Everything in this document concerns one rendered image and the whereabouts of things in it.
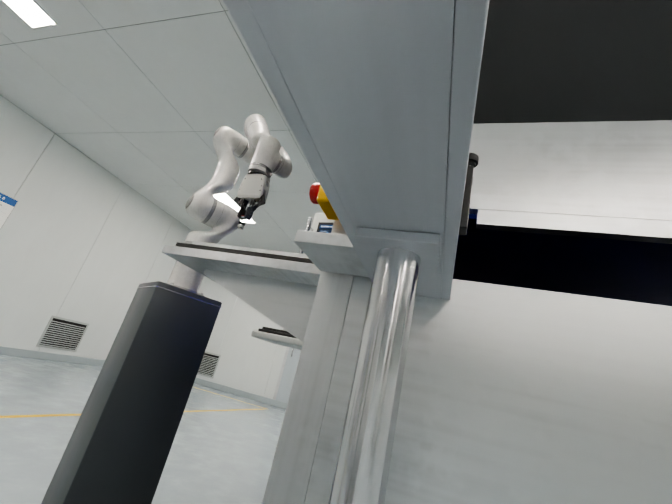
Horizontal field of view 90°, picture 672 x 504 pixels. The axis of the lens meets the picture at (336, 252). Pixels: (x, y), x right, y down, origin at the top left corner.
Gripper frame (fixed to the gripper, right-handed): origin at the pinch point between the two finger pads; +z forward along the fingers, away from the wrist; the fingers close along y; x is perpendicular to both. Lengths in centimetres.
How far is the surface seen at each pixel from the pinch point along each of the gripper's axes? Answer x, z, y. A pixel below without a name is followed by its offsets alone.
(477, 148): 34, 0, -72
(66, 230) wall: -234, -71, 472
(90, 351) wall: -358, 89, 473
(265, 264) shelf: 33, 28, -34
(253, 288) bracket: 24.1, 31.4, -27.5
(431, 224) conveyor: 60, 31, -67
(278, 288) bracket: 24, 31, -34
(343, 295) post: 34, 33, -52
